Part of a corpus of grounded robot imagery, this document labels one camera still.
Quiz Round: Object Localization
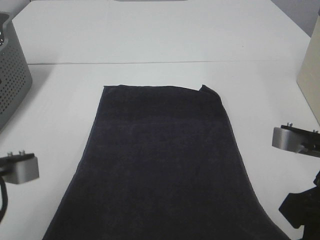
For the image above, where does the grey perforated plastic basket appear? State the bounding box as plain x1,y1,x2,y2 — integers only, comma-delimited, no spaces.
0,12,33,129

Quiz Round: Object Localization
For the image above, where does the beige box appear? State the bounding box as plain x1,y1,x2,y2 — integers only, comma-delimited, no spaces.
296,11,320,124

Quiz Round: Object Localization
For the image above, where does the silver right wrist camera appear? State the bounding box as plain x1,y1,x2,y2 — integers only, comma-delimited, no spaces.
272,122,320,158

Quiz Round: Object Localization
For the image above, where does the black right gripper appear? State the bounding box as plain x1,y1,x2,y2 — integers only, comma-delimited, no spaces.
279,174,320,240

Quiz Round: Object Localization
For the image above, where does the dark navy towel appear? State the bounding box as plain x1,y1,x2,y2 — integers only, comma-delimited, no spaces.
44,85,287,240

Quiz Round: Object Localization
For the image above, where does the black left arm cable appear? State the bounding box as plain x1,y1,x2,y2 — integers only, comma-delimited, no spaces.
0,167,9,222

